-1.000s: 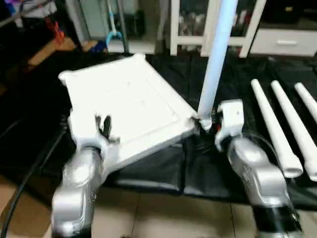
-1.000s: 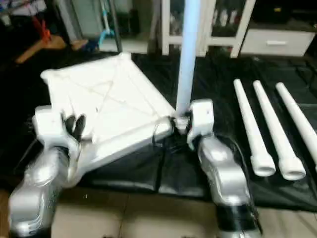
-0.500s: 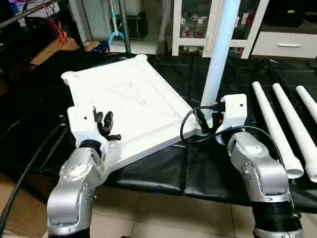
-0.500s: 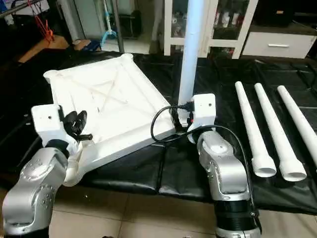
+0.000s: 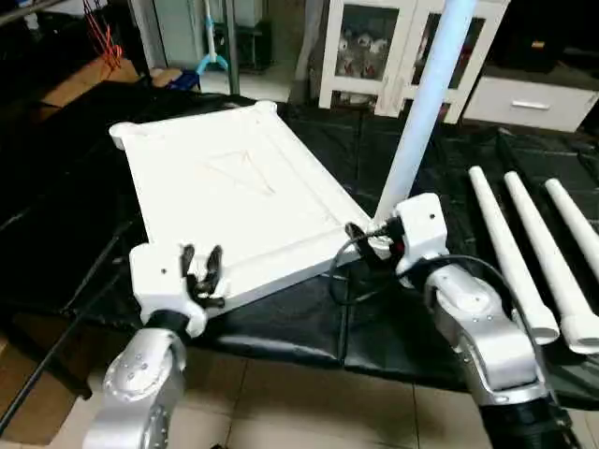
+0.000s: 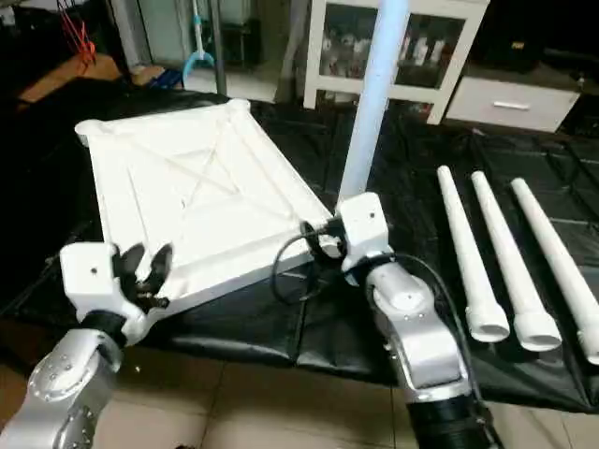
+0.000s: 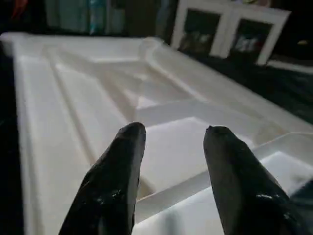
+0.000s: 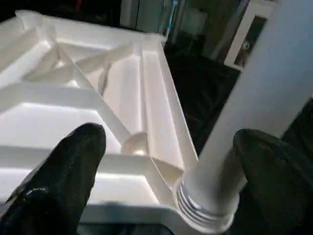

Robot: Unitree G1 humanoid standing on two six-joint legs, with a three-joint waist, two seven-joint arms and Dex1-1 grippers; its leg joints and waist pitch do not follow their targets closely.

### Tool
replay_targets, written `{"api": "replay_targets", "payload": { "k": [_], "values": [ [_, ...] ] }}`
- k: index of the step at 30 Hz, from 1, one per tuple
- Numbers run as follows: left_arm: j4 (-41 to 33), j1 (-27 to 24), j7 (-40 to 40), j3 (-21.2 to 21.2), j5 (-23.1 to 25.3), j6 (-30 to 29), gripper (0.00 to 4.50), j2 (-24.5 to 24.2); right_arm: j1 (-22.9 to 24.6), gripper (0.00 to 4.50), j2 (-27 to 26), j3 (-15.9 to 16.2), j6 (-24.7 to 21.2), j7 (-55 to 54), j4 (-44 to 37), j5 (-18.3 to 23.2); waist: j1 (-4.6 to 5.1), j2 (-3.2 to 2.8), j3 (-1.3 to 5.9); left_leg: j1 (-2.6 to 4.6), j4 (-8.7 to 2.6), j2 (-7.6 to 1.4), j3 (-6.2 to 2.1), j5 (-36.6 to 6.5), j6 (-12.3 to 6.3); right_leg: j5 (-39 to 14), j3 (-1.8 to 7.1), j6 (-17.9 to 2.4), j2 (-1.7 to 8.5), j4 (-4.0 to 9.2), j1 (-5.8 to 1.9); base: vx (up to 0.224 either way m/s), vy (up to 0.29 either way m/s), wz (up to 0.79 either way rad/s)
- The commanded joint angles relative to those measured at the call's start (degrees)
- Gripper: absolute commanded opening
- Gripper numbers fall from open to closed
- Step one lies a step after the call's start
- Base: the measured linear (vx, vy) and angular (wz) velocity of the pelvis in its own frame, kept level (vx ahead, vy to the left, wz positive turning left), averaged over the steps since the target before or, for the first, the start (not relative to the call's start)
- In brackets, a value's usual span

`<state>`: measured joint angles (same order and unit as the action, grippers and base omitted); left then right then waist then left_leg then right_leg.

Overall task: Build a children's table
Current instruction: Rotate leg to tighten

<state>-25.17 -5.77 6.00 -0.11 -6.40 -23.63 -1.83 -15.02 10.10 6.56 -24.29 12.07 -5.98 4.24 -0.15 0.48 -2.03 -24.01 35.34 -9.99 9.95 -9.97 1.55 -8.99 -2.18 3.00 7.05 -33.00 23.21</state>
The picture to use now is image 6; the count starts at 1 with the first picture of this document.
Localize white plastic table top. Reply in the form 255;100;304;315
74;97;343;321

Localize white plastic table leg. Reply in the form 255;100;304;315
334;0;411;212
509;177;599;366
436;166;512;343
470;170;563;353

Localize black work mat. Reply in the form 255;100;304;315
0;82;599;414

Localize brown wooden desk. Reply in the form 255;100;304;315
19;54;124;106

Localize white glass-door cabinet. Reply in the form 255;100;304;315
303;0;489;124

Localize white drawer unit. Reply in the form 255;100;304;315
446;64;583;134

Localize black speaker box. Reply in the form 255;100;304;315
477;5;555;76

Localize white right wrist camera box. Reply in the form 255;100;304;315
334;193;393;283

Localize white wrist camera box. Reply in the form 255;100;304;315
334;193;393;283
60;240;149;343

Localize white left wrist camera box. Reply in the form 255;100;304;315
60;240;149;343

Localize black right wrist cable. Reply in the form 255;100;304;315
270;219;471;377

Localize teal long-handled dustpan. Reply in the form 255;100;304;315
183;0;218;81

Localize red cables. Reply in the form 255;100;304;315
56;0;98;68

